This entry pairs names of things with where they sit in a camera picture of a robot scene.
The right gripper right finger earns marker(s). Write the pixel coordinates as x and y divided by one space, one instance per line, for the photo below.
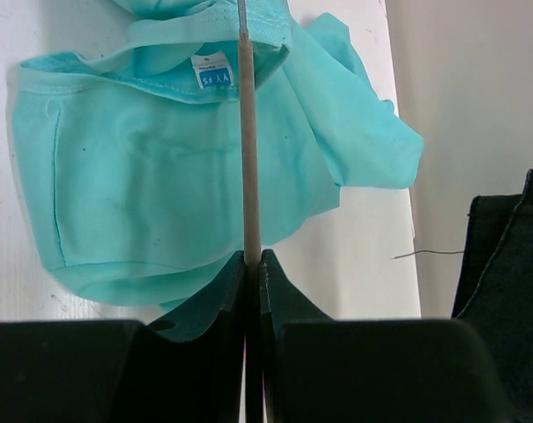
318 369

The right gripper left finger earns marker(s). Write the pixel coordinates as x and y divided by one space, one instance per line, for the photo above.
183 367

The teal t shirt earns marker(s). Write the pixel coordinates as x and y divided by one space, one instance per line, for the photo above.
131 163

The grey hanger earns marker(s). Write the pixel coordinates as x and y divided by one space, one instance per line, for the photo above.
249 155

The black hanging garment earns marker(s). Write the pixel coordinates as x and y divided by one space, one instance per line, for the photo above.
495 288

